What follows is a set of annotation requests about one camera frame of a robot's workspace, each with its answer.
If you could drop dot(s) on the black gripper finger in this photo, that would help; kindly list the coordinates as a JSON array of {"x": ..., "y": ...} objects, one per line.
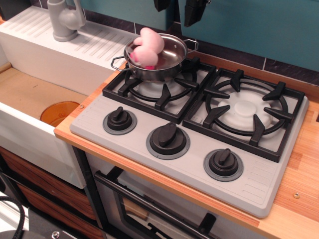
[
  {"x": 194, "y": 10},
  {"x": 161, "y": 4}
]

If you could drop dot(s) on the pink stuffed pig toy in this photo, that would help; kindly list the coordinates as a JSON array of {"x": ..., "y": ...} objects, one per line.
[{"x": 149, "y": 45}]

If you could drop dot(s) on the stainless steel pan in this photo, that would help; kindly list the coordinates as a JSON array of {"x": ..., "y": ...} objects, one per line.
[{"x": 169, "y": 64}]

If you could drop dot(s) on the black left burner grate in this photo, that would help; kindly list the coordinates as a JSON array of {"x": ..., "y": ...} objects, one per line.
[{"x": 169, "y": 100}]

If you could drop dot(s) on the black burner grate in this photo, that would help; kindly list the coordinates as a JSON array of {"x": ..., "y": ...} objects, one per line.
[
  {"x": 169, "y": 100},
  {"x": 256, "y": 116}
]

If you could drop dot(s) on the grey toy faucet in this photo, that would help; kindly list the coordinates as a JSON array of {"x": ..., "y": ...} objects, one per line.
[{"x": 65, "y": 22}]

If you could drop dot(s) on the black right burner grate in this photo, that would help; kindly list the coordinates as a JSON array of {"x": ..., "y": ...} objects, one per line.
[{"x": 256, "y": 116}]

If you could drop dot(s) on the black left stove knob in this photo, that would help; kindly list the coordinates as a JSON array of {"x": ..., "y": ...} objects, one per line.
[{"x": 119, "y": 122}]

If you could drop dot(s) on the black stove knob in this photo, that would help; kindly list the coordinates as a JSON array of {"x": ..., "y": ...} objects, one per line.
[
  {"x": 119, "y": 122},
  {"x": 168, "y": 142},
  {"x": 223, "y": 165}
]

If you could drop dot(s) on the black middle stove knob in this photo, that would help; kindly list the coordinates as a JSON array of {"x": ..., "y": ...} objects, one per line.
[{"x": 168, "y": 142}]

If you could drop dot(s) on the white toy sink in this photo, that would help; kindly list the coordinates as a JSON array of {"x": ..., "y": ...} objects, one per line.
[{"x": 37, "y": 71}]

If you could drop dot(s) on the orange sink drain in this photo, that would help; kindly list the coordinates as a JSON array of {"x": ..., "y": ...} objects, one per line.
[{"x": 56, "y": 113}]

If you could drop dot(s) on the black right stove knob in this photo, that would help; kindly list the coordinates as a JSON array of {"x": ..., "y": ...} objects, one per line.
[{"x": 223, "y": 165}]

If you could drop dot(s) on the grey toy stove top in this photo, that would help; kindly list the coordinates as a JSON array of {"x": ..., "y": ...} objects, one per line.
[{"x": 254, "y": 191}]

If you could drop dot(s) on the wooden drawer fronts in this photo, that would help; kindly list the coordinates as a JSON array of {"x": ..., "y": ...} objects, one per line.
[{"x": 62, "y": 202}]

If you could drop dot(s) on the oven door with black handle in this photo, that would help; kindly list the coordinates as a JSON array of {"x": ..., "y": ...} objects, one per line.
[{"x": 144, "y": 210}]

